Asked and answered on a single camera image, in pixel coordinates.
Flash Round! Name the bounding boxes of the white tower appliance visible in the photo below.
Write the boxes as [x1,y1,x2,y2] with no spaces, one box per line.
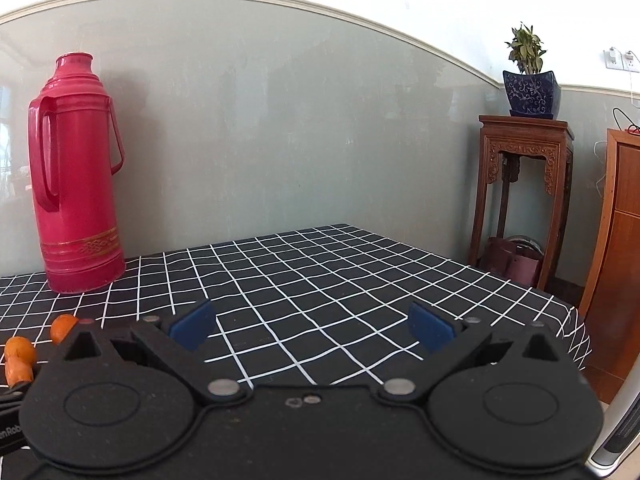
[584,359,640,480]

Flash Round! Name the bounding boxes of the brown wooden cabinet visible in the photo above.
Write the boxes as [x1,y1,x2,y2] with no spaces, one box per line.
[577,128,640,404]

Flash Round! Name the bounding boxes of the pink plastic container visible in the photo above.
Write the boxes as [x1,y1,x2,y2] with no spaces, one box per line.
[509,254,542,289]

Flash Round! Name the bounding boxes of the green potted plant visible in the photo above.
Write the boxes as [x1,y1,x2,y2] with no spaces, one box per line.
[504,22,547,76]

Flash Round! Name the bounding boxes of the carved wooden plant stand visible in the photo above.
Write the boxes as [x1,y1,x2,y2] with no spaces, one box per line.
[467,114,575,292]

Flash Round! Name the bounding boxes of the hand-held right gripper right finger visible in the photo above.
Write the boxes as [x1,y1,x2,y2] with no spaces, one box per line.
[372,302,567,404]

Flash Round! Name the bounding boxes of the blue patterned flower pot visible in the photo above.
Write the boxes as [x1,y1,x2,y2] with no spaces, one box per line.
[502,70,562,121]

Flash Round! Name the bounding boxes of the red cable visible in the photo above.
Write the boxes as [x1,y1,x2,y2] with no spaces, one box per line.
[613,108,640,136]

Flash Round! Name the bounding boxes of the dark maroon bag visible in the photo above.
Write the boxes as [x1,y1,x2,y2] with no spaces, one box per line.
[484,237,517,279]

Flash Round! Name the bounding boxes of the red thermos flask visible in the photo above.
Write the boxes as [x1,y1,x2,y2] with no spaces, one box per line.
[27,52,126,295]

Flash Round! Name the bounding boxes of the black white checkered tablecloth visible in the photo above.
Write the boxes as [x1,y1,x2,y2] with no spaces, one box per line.
[0,223,592,402]

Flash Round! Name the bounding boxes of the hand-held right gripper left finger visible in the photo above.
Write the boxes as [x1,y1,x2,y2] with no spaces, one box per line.
[61,299,252,407]

